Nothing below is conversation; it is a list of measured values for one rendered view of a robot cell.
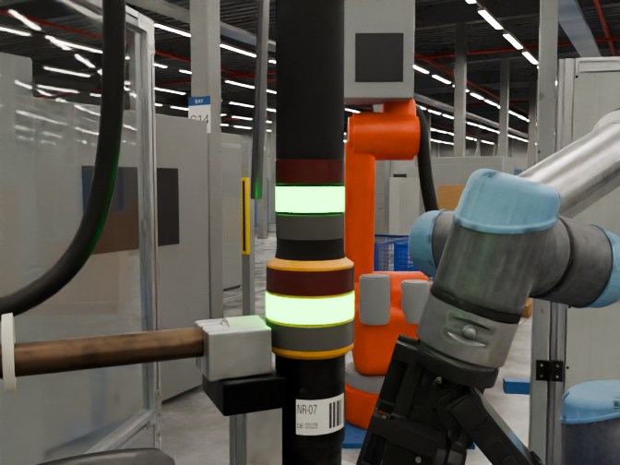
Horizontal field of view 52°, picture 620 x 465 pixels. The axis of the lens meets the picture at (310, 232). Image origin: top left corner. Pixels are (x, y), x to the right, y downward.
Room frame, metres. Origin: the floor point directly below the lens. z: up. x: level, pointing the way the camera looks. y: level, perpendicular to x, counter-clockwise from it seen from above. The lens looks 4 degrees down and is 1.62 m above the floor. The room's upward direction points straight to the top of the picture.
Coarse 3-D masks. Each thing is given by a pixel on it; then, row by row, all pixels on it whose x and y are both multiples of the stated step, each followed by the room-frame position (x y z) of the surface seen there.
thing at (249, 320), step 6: (228, 318) 0.29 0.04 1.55; (234, 318) 0.29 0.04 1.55; (240, 318) 0.29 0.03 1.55; (246, 318) 0.29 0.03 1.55; (252, 318) 0.30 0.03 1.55; (258, 318) 0.30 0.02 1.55; (222, 324) 0.29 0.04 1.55; (228, 324) 0.29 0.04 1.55; (234, 324) 0.29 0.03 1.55; (240, 324) 0.29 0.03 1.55; (246, 324) 0.29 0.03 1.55; (252, 324) 0.29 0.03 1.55; (258, 324) 0.29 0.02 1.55
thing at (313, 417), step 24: (288, 360) 0.30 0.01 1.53; (312, 360) 0.29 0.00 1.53; (336, 360) 0.30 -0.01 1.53; (288, 384) 0.30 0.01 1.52; (312, 384) 0.29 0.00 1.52; (336, 384) 0.30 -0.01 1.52; (288, 408) 0.30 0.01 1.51; (312, 408) 0.29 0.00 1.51; (336, 408) 0.30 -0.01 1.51; (288, 432) 0.30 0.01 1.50; (312, 432) 0.29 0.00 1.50; (336, 432) 0.30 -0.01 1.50; (288, 456) 0.30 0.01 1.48; (312, 456) 0.29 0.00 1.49; (336, 456) 0.30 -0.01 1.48
